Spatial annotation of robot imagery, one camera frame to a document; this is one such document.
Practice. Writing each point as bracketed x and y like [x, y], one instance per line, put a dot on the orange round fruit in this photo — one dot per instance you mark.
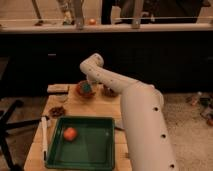
[70, 134]

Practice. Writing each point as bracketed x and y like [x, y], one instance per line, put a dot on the tan rectangular block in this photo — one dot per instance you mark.
[58, 88]

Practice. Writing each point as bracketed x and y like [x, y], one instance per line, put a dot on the small dish of nuts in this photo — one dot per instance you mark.
[57, 111]

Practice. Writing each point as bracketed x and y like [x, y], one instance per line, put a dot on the white marker pen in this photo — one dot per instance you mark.
[44, 136]

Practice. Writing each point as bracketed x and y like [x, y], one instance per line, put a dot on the grey blue cloth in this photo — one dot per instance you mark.
[119, 125]

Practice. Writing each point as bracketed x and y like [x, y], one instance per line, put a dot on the dark brown bowl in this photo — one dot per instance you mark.
[108, 92]

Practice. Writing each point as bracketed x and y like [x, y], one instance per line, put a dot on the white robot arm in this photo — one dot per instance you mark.
[141, 106]

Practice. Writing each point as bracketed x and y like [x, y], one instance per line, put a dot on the green plastic tray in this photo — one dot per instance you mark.
[92, 150]

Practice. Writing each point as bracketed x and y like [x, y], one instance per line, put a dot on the black office chair base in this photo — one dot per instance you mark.
[5, 126]

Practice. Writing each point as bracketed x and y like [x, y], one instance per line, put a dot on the red orange bowl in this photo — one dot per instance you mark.
[79, 90]

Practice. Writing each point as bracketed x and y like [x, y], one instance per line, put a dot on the teal green sponge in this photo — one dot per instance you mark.
[86, 88]

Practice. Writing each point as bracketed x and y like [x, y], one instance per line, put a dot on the small orange ball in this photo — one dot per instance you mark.
[92, 21]

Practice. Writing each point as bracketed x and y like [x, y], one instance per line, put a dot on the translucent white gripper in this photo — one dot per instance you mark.
[92, 82]

